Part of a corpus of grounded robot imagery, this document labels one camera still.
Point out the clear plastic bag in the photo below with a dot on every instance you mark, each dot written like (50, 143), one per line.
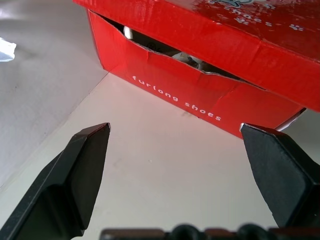
(6, 50)

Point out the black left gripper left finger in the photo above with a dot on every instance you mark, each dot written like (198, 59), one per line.
(70, 180)

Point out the red cardboard shoe box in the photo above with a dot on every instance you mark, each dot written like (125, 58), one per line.
(200, 37)

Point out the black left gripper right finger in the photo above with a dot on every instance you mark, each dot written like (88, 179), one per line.
(282, 170)

